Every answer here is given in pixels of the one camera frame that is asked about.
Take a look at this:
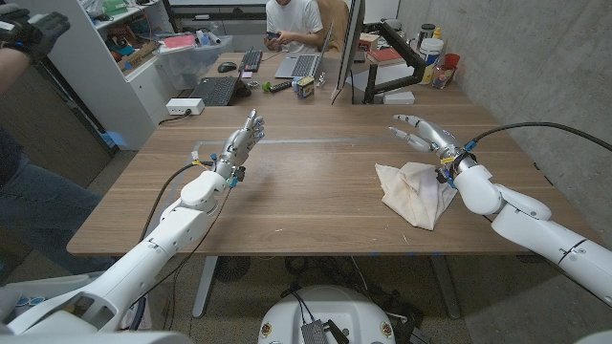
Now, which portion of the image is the black gloved person hand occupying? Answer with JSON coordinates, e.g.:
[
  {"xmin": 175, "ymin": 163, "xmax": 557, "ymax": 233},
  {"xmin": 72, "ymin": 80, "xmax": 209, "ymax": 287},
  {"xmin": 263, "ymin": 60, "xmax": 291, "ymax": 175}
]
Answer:
[{"xmin": 0, "ymin": 3, "xmax": 72, "ymax": 61}]

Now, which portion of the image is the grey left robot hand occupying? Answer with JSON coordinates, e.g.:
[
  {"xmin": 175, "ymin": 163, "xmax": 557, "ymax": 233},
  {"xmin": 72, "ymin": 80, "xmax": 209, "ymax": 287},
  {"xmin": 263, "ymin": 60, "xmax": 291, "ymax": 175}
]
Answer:
[{"xmin": 212, "ymin": 108, "xmax": 266, "ymax": 181}]

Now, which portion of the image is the seated person in white shirt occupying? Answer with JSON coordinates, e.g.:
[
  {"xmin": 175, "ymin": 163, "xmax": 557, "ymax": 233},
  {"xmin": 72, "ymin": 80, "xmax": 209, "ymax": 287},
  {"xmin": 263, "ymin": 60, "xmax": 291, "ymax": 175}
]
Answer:
[{"xmin": 263, "ymin": 0, "xmax": 325, "ymax": 54}]

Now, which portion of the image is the white robot torso base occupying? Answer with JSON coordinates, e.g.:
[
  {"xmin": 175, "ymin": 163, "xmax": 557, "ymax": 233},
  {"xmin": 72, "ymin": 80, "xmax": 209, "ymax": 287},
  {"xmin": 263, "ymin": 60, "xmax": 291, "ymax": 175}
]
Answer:
[{"xmin": 257, "ymin": 285, "xmax": 397, "ymax": 344}]

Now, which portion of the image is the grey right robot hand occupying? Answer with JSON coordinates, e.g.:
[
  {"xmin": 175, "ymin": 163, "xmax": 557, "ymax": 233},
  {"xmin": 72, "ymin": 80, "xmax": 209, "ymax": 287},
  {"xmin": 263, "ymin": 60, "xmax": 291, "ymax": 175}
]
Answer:
[{"xmin": 387, "ymin": 113, "xmax": 478, "ymax": 174}]

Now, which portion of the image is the white shelf cabinet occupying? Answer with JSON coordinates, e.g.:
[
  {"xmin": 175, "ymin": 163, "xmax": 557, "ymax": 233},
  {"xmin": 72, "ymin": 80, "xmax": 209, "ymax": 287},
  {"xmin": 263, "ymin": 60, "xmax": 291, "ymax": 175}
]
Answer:
[{"xmin": 18, "ymin": 0, "xmax": 181, "ymax": 152}]

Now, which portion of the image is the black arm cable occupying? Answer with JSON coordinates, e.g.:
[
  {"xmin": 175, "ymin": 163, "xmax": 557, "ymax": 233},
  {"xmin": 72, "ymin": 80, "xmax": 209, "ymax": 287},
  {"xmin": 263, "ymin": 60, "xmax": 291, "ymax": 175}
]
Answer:
[
  {"xmin": 138, "ymin": 161, "xmax": 214, "ymax": 243},
  {"xmin": 466, "ymin": 121, "xmax": 612, "ymax": 154}
]

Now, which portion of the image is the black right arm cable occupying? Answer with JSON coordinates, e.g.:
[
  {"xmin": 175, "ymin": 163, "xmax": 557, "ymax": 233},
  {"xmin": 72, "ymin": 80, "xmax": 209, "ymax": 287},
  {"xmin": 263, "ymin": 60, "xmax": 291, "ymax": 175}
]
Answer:
[{"xmin": 466, "ymin": 121, "xmax": 612, "ymax": 154}]

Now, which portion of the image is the small blue printed box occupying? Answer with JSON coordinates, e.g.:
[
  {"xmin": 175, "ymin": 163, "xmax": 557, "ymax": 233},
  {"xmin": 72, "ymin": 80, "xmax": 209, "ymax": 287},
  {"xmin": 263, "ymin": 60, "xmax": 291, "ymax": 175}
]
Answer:
[{"xmin": 295, "ymin": 75, "xmax": 316, "ymax": 100}]

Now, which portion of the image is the grey table leg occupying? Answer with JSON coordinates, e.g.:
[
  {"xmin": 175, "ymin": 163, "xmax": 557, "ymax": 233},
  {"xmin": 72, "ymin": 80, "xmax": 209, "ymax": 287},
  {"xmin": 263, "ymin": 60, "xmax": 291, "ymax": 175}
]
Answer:
[
  {"xmin": 427, "ymin": 254, "xmax": 461, "ymax": 320},
  {"xmin": 191, "ymin": 255, "xmax": 219, "ymax": 319}
]

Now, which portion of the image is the brown cardboard box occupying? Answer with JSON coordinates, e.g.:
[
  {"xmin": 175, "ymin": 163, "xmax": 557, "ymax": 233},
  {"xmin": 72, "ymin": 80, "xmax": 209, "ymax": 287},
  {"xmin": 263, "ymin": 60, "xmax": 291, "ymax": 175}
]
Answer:
[{"xmin": 357, "ymin": 32, "xmax": 381, "ymax": 53}]

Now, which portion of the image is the flat computer monitor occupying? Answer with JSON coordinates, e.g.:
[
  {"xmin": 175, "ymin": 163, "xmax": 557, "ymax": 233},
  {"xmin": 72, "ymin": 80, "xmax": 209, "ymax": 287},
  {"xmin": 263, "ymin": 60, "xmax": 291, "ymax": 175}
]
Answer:
[{"xmin": 336, "ymin": 0, "xmax": 367, "ymax": 92}]

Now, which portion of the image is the white plastic tub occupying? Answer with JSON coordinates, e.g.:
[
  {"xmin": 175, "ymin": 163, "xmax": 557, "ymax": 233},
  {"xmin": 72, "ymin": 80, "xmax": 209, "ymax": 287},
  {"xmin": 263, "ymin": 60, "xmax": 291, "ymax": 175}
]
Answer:
[{"xmin": 418, "ymin": 36, "xmax": 445, "ymax": 68}]

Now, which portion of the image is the flat white box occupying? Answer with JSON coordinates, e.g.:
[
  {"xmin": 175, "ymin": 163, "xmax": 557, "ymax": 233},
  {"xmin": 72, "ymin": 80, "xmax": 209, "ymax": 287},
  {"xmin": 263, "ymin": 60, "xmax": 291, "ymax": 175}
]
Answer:
[{"xmin": 382, "ymin": 90, "xmax": 416, "ymax": 106}]

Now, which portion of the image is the clear plastic storage bin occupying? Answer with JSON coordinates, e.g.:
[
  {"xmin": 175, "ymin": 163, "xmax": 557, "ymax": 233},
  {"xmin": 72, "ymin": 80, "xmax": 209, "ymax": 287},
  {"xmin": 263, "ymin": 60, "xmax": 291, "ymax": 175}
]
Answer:
[{"xmin": 152, "ymin": 33, "xmax": 234, "ymax": 91}]

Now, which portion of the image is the cream cheesecloth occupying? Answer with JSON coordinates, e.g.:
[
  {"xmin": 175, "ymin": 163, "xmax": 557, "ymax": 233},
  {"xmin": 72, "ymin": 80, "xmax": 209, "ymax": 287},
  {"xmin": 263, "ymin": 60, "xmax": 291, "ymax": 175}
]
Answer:
[{"xmin": 374, "ymin": 161, "xmax": 459, "ymax": 232}]

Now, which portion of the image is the white power strip box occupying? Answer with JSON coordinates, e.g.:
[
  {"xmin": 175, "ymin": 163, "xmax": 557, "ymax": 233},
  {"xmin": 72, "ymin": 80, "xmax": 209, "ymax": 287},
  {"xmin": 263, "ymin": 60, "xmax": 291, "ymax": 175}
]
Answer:
[{"xmin": 165, "ymin": 97, "xmax": 206, "ymax": 117}]

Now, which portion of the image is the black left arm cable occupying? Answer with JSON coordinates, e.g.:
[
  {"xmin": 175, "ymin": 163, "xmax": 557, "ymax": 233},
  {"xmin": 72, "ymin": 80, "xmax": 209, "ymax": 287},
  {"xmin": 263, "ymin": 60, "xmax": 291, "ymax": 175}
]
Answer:
[{"xmin": 138, "ymin": 161, "xmax": 214, "ymax": 243}]

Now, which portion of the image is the silver laptop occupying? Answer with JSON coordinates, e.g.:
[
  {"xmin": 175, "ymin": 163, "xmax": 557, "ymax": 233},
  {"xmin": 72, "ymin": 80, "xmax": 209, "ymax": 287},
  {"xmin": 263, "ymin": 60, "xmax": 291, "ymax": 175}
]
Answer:
[{"xmin": 273, "ymin": 21, "xmax": 335, "ymax": 80}]

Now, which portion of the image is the red cup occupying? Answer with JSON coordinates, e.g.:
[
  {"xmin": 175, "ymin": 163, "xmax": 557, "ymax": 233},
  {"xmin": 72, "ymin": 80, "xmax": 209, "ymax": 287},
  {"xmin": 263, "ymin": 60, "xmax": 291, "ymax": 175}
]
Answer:
[{"xmin": 442, "ymin": 52, "xmax": 462, "ymax": 74}]

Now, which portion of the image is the red book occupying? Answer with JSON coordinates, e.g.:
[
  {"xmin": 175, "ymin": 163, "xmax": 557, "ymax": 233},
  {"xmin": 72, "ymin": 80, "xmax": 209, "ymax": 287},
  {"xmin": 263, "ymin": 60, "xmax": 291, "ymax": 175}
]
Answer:
[{"xmin": 366, "ymin": 47, "xmax": 406, "ymax": 67}]

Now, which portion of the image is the glass jar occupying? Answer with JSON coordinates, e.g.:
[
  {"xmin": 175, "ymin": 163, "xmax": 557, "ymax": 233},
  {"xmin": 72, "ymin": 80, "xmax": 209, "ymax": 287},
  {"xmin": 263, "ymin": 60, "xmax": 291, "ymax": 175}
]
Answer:
[{"xmin": 431, "ymin": 66, "xmax": 453, "ymax": 90}]

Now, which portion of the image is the black keyboard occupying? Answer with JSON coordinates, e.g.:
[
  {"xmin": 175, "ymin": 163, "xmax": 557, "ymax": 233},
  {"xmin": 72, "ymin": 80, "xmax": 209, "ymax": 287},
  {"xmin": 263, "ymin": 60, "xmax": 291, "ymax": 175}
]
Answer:
[
  {"xmin": 189, "ymin": 74, "xmax": 252, "ymax": 107},
  {"xmin": 237, "ymin": 47, "xmax": 264, "ymax": 74}
]

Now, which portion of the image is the standing person in jeans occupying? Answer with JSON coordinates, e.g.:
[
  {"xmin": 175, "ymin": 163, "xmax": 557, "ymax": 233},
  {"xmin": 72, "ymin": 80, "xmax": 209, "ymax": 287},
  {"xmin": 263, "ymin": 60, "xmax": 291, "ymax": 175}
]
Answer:
[{"xmin": 0, "ymin": 45, "xmax": 119, "ymax": 276}]

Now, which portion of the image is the black monitor cable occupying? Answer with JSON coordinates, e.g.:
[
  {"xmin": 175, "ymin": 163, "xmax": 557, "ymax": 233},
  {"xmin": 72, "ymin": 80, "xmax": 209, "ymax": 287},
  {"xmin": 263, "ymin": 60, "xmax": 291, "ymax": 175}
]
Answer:
[{"xmin": 330, "ymin": 71, "xmax": 356, "ymax": 106}]

